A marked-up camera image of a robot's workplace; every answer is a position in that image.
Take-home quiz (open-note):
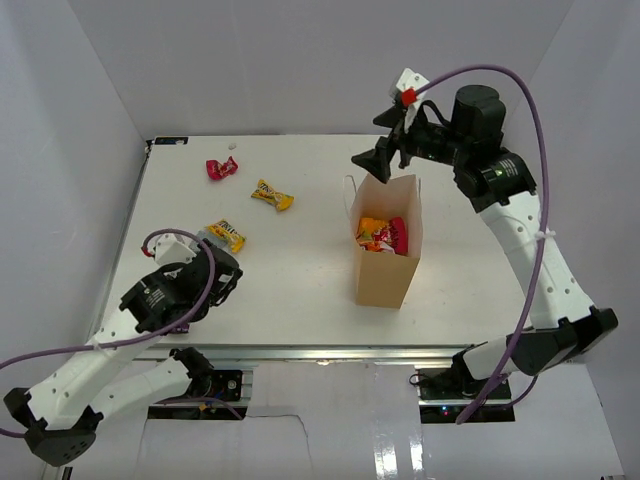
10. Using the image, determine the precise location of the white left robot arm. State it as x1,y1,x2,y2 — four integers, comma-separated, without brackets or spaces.
4,246,243,467

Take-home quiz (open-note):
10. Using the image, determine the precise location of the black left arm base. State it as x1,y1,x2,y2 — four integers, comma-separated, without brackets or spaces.
159,370,244,407

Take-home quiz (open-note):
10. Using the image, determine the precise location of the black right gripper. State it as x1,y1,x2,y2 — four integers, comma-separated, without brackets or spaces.
352,104,470,183

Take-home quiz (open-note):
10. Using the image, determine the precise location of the grey Himalaya candy packet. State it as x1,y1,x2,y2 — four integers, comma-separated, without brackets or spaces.
189,229,228,251

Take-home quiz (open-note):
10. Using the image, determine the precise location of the near yellow M&M's packet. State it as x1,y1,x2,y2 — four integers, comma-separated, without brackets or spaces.
205,218,246,253

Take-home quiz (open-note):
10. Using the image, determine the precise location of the orange Skittles snack bag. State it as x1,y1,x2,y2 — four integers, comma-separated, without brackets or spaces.
357,237,396,254

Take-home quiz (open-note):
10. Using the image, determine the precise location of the orange yellow snack bag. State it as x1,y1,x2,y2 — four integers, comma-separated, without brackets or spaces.
356,217,390,245

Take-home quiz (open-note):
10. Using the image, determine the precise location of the aluminium front rail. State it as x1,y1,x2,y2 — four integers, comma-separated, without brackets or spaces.
134,342,476,364

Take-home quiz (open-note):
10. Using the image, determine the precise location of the dark label left table corner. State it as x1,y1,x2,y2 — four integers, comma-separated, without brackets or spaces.
153,136,189,146

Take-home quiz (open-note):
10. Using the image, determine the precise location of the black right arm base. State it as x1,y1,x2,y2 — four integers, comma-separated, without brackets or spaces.
408,368,487,406

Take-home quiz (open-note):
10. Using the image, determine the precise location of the red Himalaya candy packet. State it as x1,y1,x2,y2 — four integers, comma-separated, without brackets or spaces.
381,217,408,255

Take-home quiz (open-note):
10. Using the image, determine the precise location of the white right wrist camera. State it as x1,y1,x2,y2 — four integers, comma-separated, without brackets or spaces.
390,68,430,133

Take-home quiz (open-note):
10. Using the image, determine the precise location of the yellow m&m's packet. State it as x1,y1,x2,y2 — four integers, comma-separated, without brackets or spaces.
205,218,246,253
251,179,294,212

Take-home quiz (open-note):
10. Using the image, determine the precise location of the purple M&M's packet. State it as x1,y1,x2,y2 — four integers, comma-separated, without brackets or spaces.
168,322,190,335

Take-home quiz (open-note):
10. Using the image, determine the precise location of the crumpled red candy packet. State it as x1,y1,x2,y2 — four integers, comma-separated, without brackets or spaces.
205,156,239,181

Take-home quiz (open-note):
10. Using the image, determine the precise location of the far yellow M&M's packet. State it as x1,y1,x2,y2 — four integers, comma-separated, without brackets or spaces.
251,179,294,212

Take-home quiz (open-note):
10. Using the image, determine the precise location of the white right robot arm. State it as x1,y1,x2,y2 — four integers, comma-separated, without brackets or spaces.
352,85,618,399

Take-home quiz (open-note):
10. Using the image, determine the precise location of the brown paper bag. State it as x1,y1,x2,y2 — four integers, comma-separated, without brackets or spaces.
342,174,423,309

